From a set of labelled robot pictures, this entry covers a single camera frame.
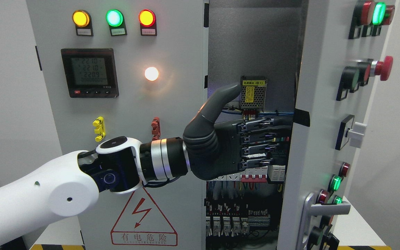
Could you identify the grey cabinet door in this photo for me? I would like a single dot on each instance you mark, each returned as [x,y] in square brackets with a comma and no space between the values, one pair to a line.
[341,39]
[175,46]

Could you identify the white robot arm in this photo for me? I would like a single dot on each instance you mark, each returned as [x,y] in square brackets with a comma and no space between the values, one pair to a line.
[70,184]

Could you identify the metal mesh power supply module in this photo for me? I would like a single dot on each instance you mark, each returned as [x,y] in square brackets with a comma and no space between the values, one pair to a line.
[253,92]

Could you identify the white glowing indicator lamp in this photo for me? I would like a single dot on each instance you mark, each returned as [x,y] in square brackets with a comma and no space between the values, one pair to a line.
[151,73]

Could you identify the white socket and breaker row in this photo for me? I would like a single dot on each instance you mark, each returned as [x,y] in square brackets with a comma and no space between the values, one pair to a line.
[254,175]

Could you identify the black white surge protector block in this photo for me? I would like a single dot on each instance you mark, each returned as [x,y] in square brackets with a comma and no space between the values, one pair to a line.
[276,173]

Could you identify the relay and terminal row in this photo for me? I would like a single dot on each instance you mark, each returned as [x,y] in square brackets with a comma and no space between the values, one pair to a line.
[237,217]

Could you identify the red electric hazard warning sticker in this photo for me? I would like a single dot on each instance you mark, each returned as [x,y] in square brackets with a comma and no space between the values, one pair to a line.
[142,222]

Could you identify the red indicator lamp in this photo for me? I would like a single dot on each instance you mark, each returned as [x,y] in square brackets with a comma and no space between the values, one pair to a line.
[147,18]

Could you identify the black digital power meter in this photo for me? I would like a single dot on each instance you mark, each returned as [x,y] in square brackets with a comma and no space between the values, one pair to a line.
[90,72]

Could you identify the green indicator lamp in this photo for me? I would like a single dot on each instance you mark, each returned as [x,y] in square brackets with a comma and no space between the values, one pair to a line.
[114,18]

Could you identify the yellow indicator lamp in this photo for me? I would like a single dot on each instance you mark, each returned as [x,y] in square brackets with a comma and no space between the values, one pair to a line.
[81,18]

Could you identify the red emergency stop button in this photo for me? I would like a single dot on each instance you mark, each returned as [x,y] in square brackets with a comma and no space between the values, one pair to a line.
[382,68]

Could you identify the red terminal post block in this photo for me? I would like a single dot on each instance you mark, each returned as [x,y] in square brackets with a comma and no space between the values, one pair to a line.
[155,129]

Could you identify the yellow terminal post block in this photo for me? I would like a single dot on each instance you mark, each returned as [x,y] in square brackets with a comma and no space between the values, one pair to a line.
[99,128]

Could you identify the white selector switch right door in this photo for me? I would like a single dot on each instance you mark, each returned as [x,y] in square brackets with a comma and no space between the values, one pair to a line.
[356,134]

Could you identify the silver door lever handle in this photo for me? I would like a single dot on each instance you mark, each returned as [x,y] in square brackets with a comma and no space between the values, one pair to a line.
[310,208]

